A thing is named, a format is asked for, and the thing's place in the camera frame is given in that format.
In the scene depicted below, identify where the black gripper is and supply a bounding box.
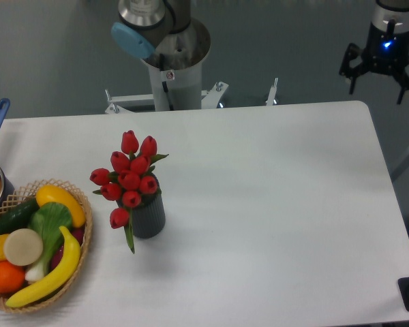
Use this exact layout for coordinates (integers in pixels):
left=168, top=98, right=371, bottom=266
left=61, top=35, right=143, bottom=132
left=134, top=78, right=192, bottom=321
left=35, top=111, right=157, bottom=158
left=338, top=20, right=409, bottom=105

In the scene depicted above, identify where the red tulip bouquet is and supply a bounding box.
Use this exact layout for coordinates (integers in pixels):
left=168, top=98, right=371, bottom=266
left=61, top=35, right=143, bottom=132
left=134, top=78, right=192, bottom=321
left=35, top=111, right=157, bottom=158
left=89, top=129, right=170, bottom=255

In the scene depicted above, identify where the silver second robot arm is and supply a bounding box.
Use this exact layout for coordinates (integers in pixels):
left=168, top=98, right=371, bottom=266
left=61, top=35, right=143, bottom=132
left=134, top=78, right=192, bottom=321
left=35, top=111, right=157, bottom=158
left=339, top=1, right=409, bottom=104

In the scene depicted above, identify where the grey ribbed vase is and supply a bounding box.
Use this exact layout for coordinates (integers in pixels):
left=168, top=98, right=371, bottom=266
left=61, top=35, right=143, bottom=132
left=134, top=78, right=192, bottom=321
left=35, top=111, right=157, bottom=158
left=110, top=174, right=166, bottom=252

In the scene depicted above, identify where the dark red vegetable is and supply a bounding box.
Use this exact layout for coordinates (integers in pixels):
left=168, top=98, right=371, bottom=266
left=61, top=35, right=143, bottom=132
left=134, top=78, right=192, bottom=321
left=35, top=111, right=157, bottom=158
left=50, top=227, right=85, bottom=270

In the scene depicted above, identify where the yellow squash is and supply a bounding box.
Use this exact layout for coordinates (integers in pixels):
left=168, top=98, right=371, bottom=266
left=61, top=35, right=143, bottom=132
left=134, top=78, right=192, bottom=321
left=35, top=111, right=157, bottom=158
left=35, top=184, right=86, bottom=228

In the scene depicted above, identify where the green bok choy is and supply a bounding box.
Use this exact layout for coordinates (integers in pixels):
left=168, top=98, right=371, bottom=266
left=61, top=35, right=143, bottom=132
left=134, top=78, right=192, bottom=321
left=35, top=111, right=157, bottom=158
left=25, top=202, right=72, bottom=283

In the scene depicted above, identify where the yellow banana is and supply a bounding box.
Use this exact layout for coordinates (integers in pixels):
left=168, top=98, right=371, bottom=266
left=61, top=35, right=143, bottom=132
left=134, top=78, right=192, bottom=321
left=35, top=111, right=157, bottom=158
left=5, top=226, right=80, bottom=309

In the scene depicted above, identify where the woven wicker basket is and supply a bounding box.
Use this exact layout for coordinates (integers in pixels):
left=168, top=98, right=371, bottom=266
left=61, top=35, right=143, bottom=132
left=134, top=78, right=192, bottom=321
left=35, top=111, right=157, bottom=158
left=0, top=179, right=93, bottom=313

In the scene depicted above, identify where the green cucumber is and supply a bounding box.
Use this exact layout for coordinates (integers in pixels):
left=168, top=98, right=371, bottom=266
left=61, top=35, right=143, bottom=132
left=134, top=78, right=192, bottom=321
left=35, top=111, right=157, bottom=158
left=0, top=198, right=39, bottom=235

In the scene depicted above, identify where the beige round slice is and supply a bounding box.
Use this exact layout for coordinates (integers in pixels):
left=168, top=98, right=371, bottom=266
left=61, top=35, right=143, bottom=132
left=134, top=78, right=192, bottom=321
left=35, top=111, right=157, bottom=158
left=3, top=228, right=44, bottom=266

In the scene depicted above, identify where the orange fruit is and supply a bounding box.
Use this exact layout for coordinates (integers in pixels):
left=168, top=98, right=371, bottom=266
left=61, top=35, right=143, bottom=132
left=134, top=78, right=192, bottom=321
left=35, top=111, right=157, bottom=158
left=0, top=261, right=25, bottom=294

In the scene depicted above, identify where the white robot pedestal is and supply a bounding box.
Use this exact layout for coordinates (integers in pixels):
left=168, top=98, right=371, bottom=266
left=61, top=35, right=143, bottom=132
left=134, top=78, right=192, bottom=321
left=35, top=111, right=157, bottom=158
left=142, top=49, right=208, bottom=112

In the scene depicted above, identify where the white metal base frame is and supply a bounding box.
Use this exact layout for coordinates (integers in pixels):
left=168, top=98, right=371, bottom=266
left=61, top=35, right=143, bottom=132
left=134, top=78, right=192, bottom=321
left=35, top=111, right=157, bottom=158
left=104, top=77, right=279, bottom=114

